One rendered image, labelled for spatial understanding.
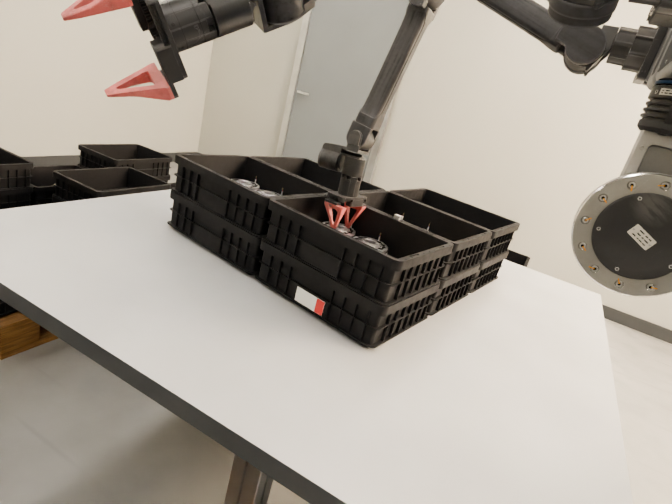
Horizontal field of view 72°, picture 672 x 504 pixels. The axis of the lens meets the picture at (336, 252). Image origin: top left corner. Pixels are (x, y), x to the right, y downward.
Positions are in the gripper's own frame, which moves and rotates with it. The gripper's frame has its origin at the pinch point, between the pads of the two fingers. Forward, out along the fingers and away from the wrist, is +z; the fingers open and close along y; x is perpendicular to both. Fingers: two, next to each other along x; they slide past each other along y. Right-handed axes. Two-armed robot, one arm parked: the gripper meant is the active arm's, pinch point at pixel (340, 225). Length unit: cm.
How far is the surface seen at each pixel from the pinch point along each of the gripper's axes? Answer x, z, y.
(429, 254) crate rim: 31.4, -4.2, 4.9
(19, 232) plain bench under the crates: -50, 15, 64
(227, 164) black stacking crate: -47.3, -5.3, 5.9
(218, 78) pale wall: -373, -22, -209
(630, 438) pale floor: 82, 91, -153
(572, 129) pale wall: -35, -46, -300
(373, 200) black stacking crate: -10.0, -3.6, -26.9
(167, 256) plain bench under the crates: -27.1, 15.7, 36.2
